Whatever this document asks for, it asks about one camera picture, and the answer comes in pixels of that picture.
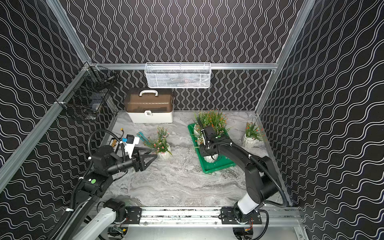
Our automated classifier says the pink flower plant pot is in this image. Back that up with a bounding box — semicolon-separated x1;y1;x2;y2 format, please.
204;154;219;163
145;127;172;160
214;121;231;135

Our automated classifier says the orange flower plant back pot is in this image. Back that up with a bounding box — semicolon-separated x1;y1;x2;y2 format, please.
195;132;205;146

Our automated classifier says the black tray with brown items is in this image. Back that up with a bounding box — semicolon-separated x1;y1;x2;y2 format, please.
110;138;120;148

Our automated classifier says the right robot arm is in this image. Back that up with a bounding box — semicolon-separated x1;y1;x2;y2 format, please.
197;117;289;223

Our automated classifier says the pink flower plant front pot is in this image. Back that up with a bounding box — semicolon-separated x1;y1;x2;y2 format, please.
214;121;231;135

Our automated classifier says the white wire mesh basket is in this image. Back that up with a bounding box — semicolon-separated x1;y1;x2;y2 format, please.
144;62;212;89

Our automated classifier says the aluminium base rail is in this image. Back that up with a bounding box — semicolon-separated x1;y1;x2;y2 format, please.
68;205;310;240

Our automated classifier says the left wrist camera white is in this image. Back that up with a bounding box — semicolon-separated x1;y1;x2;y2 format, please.
120;135;140;159

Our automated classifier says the green plastic tray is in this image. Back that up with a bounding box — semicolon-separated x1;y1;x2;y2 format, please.
188;124;236;174

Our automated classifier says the teal handled tool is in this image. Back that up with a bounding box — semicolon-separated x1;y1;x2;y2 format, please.
137;132;150;143

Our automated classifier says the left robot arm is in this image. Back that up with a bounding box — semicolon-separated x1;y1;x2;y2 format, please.
47;129;158;240

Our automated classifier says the brown lidded storage case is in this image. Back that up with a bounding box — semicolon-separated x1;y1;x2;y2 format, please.
124;88;174;124

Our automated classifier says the green grass plant white pot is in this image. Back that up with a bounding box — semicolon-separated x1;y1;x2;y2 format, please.
194;112;209;136

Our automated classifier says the orange flower plant pot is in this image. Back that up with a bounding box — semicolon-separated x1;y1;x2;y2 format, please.
209;111;228;128
195;132;205;146

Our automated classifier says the black wire wall basket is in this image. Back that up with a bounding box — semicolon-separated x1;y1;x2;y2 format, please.
58;66;118;121

